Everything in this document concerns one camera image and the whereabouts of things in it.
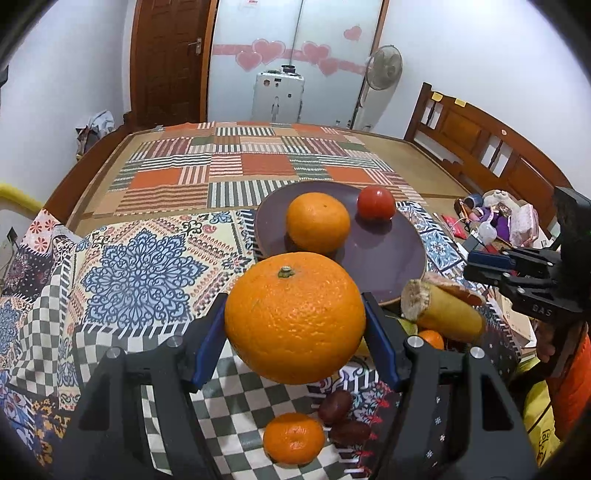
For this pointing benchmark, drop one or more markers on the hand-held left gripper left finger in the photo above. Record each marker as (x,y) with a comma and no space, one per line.
(210,344)

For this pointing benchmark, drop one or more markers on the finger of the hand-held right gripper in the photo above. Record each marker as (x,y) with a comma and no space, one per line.
(485,274)
(491,259)

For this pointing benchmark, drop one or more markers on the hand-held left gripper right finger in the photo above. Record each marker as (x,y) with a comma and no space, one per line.
(379,334)

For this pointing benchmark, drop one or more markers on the reddish sweet potato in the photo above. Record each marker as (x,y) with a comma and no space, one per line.
(457,288)

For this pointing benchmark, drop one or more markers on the yellow corn cob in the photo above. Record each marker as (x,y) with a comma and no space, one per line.
(443,314)

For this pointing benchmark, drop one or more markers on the dark purple plate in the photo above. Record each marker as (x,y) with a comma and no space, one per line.
(388,258)

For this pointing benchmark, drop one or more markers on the dark red date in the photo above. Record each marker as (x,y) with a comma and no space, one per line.
(351,432)
(335,406)

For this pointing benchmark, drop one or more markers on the large orange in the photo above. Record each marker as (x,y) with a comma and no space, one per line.
(295,318)

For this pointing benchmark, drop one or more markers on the small mandarin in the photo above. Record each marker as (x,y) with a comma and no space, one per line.
(294,438)
(432,340)

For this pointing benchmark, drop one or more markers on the person's right forearm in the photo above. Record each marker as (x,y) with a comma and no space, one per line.
(575,383)

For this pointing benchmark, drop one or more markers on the person's right hand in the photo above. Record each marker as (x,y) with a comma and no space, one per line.
(545,344)

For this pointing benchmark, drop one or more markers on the green fruit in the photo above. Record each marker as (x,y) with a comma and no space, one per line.
(408,326)

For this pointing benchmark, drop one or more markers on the purple toy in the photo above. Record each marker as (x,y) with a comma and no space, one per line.
(490,216)

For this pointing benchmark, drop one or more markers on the pink pouch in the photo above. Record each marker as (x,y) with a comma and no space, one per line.
(524,224)

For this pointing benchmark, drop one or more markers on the cardboard box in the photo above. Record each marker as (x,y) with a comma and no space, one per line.
(515,321)

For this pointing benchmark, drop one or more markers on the patterned tablecloth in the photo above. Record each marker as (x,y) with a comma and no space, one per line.
(138,277)

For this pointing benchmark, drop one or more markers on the woven bed mat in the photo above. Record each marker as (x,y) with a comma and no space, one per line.
(418,157)

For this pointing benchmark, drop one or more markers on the medium orange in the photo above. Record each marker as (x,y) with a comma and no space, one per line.
(318,221)

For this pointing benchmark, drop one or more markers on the red tomato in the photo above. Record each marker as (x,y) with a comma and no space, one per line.
(376,202)

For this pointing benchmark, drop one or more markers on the person's yellow garment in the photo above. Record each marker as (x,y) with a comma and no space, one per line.
(538,415)

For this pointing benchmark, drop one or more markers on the striped patchwork blanket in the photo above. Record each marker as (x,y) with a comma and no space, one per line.
(184,184)

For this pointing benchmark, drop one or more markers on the white standing fan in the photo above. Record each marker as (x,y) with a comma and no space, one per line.
(383,69)

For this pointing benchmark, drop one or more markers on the yellow pipe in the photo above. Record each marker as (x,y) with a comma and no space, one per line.
(18,194)

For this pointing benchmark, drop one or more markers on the pile of bags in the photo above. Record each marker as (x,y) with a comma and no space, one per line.
(94,127)

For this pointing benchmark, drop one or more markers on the white appliance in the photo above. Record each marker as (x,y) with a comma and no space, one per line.
(277,97)

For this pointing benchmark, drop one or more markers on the brown wooden door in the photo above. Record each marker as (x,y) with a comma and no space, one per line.
(166,69)

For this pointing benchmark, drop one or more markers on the wardrobe with heart stickers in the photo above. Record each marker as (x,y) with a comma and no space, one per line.
(323,27)

